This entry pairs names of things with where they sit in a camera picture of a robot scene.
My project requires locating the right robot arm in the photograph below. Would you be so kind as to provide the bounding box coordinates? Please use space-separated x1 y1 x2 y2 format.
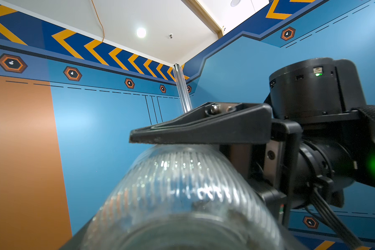
129 57 375 226

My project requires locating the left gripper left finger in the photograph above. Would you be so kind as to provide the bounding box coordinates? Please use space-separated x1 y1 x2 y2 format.
59 219 92 250

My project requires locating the jar with green lid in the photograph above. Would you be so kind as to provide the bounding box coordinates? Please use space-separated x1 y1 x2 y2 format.
81 145 284 250

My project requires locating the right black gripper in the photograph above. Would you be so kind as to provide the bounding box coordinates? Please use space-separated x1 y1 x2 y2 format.
129 102 303 225

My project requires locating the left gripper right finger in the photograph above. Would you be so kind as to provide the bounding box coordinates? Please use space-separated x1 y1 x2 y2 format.
278 225 309 250

